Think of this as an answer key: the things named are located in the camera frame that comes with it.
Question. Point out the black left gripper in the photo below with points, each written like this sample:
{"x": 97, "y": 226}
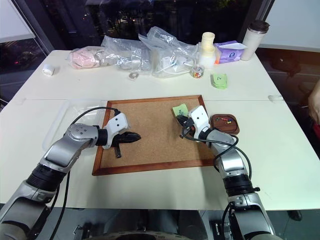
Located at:
{"x": 121, "y": 139}

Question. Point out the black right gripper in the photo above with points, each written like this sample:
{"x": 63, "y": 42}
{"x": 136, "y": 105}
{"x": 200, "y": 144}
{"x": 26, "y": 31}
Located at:
{"x": 188, "y": 124}

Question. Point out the green sticky note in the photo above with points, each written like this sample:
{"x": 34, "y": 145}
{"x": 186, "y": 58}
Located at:
{"x": 180, "y": 109}

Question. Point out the dark robot base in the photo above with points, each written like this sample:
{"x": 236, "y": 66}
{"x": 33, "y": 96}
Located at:
{"x": 150, "y": 226}

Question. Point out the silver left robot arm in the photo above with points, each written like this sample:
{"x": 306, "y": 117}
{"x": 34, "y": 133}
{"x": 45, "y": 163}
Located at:
{"x": 60, "y": 152}

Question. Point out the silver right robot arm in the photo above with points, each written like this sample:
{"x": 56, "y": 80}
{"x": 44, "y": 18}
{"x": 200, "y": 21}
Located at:
{"x": 232, "y": 162}

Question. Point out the dark wooden tray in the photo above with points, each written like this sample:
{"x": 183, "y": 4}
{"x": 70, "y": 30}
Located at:
{"x": 225, "y": 127}

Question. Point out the small glass jar of pushpins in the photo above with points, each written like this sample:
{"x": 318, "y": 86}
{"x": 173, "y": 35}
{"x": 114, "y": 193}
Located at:
{"x": 197, "y": 71}

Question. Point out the green sticky note pad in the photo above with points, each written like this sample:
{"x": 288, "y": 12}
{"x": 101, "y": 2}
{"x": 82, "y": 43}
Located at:
{"x": 219, "y": 80}

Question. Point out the clear plastic box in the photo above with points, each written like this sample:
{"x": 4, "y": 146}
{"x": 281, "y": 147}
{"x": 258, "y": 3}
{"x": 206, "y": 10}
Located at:
{"x": 72, "y": 117}

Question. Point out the wood-framed cork board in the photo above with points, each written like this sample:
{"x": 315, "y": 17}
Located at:
{"x": 152, "y": 135}

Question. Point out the red pushpin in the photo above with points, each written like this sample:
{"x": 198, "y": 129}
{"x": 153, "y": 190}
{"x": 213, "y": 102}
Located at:
{"x": 224, "y": 118}

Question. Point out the purple tissue pack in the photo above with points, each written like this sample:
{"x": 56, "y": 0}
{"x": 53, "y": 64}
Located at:
{"x": 230, "y": 53}

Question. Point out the crumpled clear plastic bag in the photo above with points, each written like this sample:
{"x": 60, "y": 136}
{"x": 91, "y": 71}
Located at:
{"x": 125, "y": 53}

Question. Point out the pink item in plastic bag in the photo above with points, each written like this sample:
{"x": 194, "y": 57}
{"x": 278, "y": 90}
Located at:
{"x": 82, "y": 59}

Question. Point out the white tumbler with dark lid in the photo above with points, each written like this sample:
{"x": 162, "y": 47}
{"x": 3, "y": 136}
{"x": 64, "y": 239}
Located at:
{"x": 252, "y": 41}

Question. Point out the white tape roll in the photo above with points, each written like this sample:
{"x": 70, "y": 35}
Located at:
{"x": 48, "y": 70}

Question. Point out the black chair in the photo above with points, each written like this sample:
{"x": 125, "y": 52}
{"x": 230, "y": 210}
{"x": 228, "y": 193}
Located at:
{"x": 287, "y": 65}

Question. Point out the person at table edge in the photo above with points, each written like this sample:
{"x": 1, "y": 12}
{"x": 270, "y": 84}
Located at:
{"x": 315, "y": 102}

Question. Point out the white roller blind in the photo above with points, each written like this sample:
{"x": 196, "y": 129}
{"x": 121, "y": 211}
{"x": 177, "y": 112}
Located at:
{"x": 12, "y": 21}

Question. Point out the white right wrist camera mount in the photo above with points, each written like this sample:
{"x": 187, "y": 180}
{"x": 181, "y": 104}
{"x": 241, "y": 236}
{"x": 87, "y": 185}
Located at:
{"x": 199, "y": 119}

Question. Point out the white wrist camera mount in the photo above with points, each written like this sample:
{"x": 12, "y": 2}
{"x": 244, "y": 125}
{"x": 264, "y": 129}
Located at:
{"x": 117, "y": 125}
{"x": 199, "y": 119}

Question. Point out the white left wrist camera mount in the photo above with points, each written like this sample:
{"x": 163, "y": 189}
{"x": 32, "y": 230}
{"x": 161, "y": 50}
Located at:
{"x": 117, "y": 125}

